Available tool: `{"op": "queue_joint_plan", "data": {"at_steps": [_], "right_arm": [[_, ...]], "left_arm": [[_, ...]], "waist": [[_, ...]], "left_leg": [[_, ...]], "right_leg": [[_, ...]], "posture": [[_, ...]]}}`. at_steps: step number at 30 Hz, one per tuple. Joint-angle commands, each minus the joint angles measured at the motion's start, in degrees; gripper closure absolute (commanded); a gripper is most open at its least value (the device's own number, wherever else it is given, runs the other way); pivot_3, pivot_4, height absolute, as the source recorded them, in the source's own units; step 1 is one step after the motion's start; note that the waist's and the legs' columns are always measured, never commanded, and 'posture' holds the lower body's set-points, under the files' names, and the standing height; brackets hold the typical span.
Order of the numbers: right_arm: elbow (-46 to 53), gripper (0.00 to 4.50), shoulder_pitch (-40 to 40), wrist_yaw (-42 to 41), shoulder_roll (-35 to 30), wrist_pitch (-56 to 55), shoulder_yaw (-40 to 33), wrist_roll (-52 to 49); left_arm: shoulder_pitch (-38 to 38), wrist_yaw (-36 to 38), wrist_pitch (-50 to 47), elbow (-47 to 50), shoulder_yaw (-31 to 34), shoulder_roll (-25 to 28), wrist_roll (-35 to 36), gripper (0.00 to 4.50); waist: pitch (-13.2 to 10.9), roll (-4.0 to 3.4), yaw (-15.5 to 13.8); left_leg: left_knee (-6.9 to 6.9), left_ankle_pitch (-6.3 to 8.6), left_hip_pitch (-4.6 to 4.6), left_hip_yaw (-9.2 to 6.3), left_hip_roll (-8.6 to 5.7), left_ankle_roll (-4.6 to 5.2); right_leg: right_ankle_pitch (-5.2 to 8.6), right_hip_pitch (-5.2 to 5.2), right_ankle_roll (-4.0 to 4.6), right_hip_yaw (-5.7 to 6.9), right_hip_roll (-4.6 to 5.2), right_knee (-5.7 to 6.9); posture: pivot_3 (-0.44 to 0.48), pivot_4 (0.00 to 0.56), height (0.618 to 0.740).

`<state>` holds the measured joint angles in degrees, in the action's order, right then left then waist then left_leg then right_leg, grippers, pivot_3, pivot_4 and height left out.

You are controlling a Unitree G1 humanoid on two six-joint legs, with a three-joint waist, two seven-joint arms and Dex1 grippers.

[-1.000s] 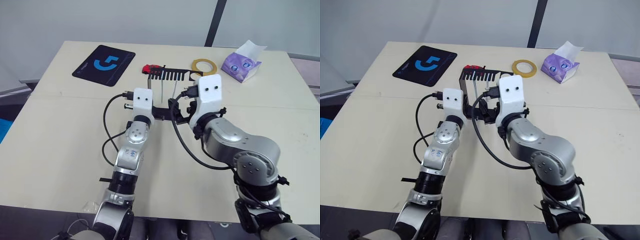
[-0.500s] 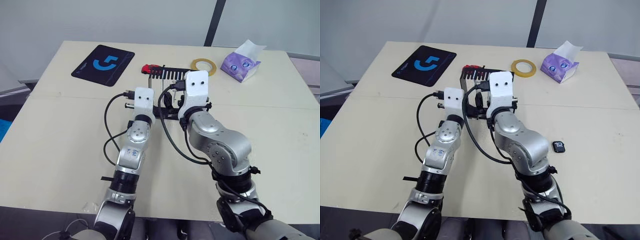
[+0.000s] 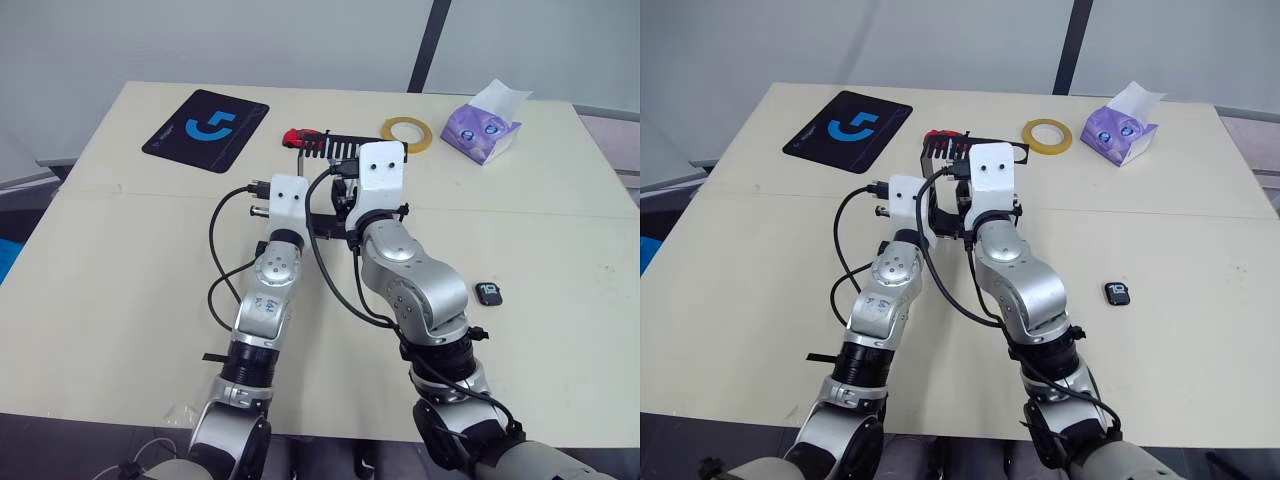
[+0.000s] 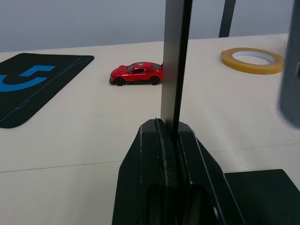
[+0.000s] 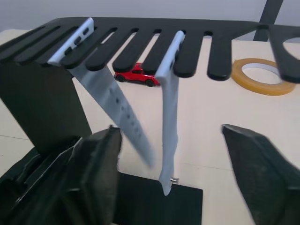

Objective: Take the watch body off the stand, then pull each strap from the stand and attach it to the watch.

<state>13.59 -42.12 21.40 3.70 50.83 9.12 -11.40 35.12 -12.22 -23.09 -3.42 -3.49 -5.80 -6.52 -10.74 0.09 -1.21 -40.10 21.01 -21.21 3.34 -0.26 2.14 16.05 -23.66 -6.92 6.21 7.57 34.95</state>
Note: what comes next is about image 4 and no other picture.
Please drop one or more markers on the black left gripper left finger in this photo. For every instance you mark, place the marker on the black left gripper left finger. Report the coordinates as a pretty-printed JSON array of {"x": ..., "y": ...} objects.
[{"x": 138, "y": 168}]

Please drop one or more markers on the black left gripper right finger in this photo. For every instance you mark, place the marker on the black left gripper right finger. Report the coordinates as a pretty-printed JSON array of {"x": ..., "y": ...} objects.
[{"x": 201, "y": 178}]

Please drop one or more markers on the black watch stand base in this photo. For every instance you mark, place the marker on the black watch stand base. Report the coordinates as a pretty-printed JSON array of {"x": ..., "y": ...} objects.
[{"x": 264, "y": 199}]

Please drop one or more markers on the red toy car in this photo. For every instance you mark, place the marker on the red toy car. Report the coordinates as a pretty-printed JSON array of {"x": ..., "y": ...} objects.
[{"x": 137, "y": 73}]

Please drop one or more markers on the yellow adhesive tape roll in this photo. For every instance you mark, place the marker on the yellow adhesive tape roll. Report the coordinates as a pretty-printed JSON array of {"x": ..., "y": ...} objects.
[{"x": 252, "y": 66}]

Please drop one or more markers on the black mat with blue logo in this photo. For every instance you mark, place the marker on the black mat with blue logo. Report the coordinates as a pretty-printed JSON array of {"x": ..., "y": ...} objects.
[{"x": 35, "y": 91}]

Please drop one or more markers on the dark grey upright block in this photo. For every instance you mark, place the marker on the dark grey upright block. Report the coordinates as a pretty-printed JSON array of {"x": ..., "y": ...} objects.
[{"x": 290, "y": 82}]

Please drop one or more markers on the dark metal pole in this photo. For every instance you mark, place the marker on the dark metal pole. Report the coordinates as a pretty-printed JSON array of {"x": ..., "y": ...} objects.
[{"x": 227, "y": 18}]

